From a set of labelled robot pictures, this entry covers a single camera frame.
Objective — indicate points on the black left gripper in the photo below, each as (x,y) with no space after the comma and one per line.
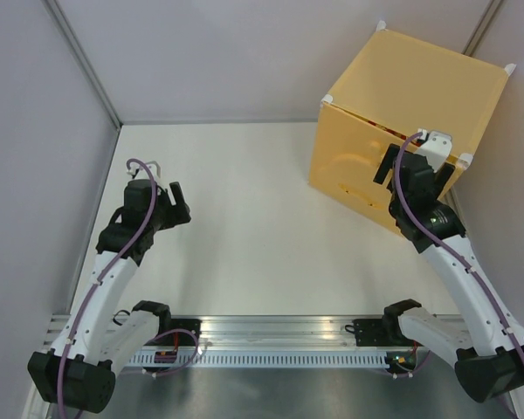
(178,214)

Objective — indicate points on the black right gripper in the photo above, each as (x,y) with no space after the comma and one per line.
(387,164)

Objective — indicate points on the yellow cabinet door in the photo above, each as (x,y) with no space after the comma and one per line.
(350,144)

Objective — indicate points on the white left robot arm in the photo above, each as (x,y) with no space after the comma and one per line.
(79,369)

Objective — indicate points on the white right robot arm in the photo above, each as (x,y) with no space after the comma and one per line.
(488,357)

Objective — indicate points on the yellow plastic shoe cabinet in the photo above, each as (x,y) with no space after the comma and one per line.
(398,68)

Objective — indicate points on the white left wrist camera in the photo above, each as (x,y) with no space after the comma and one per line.
(138,172)

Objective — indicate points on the aluminium mounting rail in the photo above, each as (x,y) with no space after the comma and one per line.
(285,333)

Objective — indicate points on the white slotted cable duct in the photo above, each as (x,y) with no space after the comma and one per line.
(150,358)

